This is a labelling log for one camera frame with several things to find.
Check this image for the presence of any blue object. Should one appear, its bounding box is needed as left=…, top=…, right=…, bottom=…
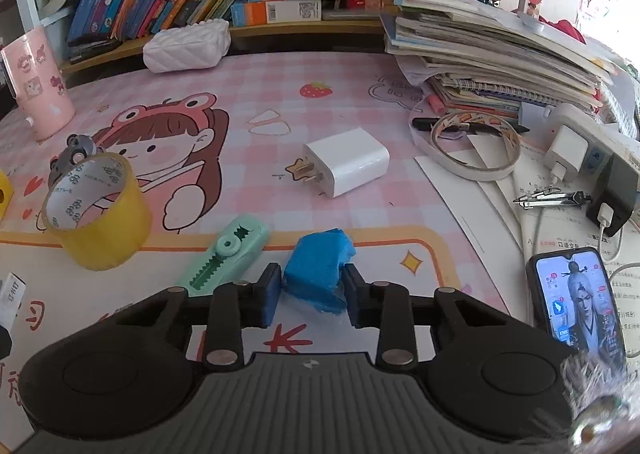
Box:
left=283, top=229, right=356, bottom=315

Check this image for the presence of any white charger plug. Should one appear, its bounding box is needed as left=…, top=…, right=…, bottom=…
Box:
left=285, top=127, right=390, bottom=199

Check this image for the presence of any yellow tape roll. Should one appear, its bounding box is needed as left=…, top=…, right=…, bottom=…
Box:
left=41, top=153, right=152, bottom=271

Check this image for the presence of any black smartphone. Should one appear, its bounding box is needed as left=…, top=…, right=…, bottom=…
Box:
left=525, top=247, right=626, bottom=372

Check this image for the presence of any black marker pen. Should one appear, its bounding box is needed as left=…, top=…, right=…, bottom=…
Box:
left=411, top=117, right=529, bottom=135

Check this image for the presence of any metal compass tool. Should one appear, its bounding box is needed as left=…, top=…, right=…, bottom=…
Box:
left=513, top=188, right=591, bottom=209

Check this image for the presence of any white power strip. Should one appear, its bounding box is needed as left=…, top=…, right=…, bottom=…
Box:
left=544, top=103, right=639, bottom=181

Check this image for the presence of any stack of papers and notebooks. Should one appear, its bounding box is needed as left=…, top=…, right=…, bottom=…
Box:
left=381, top=0, right=615, bottom=114

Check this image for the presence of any white quilted pouch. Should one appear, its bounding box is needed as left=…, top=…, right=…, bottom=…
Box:
left=142, top=19, right=231, bottom=74

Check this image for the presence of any yellow cardboard box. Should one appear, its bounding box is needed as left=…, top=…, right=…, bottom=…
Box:
left=0, top=170, right=14, bottom=220

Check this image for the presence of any orange white box lower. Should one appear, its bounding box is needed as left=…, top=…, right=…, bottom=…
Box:
left=231, top=0, right=322, bottom=28

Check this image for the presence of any pink cartoon cylinder cup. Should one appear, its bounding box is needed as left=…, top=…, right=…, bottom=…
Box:
left=1, top=26, right=75, bottom=141

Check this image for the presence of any white paper tape ring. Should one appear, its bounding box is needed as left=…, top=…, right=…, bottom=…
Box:
left=408, top=110, right=522, bottom=183

